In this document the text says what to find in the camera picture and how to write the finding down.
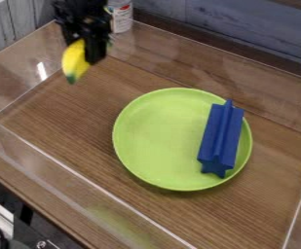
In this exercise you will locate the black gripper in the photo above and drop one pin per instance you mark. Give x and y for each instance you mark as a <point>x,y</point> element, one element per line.
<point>75,14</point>

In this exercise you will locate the green round plate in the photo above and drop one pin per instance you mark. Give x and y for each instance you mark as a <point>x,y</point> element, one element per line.
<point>157,136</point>

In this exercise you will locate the blue star-shaped block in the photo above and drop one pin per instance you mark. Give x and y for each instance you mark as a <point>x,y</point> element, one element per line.
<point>220,139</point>

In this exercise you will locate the white labelled can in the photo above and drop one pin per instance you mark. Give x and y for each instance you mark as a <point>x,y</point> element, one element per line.
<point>121,10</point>

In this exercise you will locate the clear acrylic enclosure wall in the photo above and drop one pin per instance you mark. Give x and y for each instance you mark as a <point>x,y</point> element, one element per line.
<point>60,164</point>

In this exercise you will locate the yellow toy banana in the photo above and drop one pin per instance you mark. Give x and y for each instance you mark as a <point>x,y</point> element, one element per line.
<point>75,64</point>

